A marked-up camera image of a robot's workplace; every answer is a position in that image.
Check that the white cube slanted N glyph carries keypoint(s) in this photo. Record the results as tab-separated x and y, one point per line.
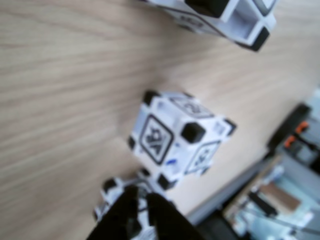
230	11

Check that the white cube angular K glyph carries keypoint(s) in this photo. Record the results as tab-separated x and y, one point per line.
160	140

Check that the black stand with orange clips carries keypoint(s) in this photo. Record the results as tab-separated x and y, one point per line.
287	130

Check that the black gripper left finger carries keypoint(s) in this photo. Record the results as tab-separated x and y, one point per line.
120	220

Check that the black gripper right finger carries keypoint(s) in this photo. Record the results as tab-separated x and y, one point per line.
170	225

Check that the white cube diamond glyph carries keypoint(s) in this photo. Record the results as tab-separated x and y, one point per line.
113	193

